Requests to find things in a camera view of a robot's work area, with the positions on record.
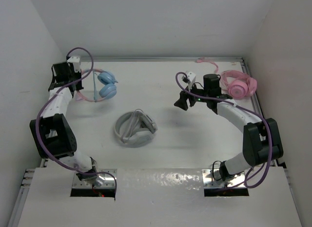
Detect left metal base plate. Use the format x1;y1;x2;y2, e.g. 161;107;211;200
72;169;117;189

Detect pink headphone cable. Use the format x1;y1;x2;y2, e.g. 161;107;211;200
196;57;220;74

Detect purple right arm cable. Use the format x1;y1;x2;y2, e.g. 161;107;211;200
175;72;272;189

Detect blue pink cat-ear headphones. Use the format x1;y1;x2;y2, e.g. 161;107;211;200
76;69;118;102

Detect white grey headphones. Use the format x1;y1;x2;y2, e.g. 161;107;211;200
114;109;158;148

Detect metal base plate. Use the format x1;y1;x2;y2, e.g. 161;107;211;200
72;169;117;189
202;169;246;189

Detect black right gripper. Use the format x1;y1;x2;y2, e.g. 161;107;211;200
175;80;210;110

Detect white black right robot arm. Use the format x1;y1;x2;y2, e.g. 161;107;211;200
174;73;284;185

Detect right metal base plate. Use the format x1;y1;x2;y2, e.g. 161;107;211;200
202;169;246;189

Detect white front cover board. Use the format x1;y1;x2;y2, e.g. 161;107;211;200
19;167;301;227

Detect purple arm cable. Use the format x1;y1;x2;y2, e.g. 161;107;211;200
175;72;272;189
36;47;117;191

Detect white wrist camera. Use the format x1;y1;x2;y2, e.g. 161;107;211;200
182;71;196;91
66;56;81;73

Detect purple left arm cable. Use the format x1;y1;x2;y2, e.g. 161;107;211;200
36;47;117;191

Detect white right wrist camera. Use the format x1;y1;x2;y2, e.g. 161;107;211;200
182;71;196;91

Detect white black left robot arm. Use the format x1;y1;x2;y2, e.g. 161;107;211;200
30;57;97;183

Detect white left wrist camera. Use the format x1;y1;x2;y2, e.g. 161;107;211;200
66;56;81;73

